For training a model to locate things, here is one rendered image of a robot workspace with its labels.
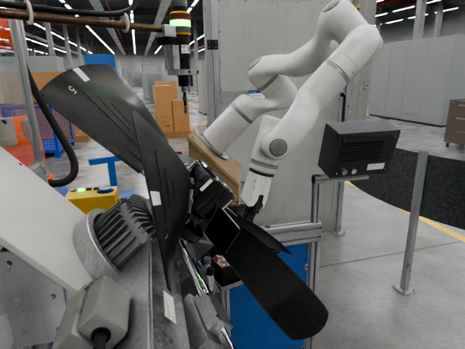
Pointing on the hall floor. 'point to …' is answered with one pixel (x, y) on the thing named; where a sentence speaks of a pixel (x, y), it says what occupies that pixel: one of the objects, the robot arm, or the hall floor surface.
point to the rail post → (313, 280)
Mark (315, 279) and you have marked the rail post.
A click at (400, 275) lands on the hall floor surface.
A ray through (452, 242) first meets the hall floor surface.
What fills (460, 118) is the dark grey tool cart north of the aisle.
